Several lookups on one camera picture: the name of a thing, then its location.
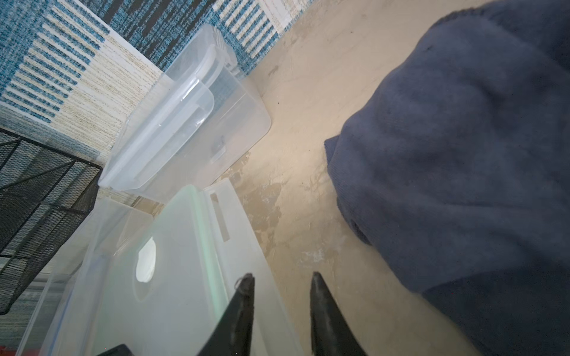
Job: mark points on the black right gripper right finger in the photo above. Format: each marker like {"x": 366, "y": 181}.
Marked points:
{"x": 330, "y": 333}

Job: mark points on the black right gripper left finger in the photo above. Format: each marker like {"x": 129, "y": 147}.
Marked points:
{"x": 233, "y": 334}

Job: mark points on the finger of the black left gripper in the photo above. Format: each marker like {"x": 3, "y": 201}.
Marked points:
{"x": 120, "y": 350}

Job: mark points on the blue-rimmed clear lunch box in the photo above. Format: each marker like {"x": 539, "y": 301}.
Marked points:
{"x": 62, "y": 319}

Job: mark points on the green-rimmed lunch box lid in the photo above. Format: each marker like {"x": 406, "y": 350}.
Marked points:
{"x": 161, "y": 285}

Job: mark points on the grey cleaning cloth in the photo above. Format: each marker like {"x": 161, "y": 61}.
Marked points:
{"x": 457, "y": 172}

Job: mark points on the clear far lunch box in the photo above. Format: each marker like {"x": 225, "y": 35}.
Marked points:
{"x": 199, "y": 118}

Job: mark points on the black mesh shelf rack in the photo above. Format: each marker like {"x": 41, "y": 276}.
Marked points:
{"x": 46, "y": 194}

